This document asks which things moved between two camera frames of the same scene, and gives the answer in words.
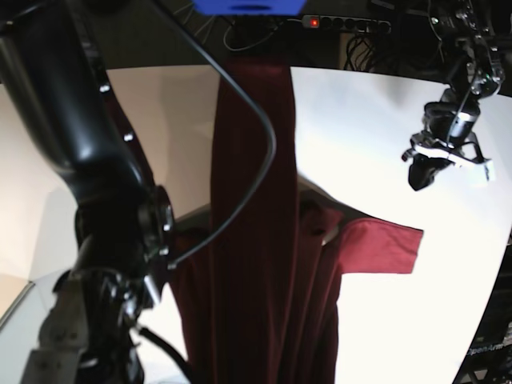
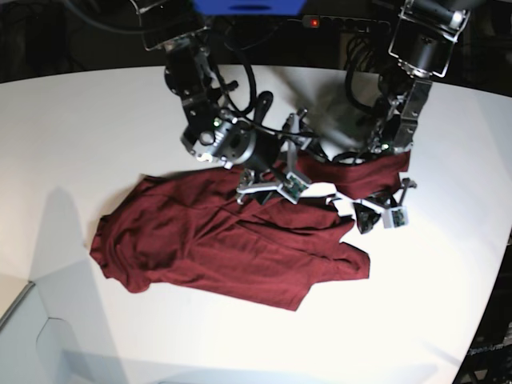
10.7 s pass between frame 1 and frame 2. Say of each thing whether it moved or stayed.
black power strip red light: stayed
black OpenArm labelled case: stayed
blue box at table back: stayed
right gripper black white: moved
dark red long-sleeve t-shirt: moved
